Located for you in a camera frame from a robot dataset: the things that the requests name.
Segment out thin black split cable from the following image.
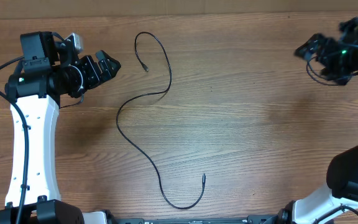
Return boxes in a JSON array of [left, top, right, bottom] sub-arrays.
[[305, 55, 358, 87]]

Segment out thick black USB cable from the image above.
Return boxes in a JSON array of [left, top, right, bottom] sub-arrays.
[[116, 31, 206, 210]]

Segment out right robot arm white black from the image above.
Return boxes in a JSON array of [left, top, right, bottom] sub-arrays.
[[266, 17, 358, 224]]

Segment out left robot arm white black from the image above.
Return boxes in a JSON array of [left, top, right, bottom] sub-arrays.
[[0, 32, 121, 223]]

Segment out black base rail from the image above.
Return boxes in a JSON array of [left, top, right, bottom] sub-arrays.
[[82, 210, 291, 224]]

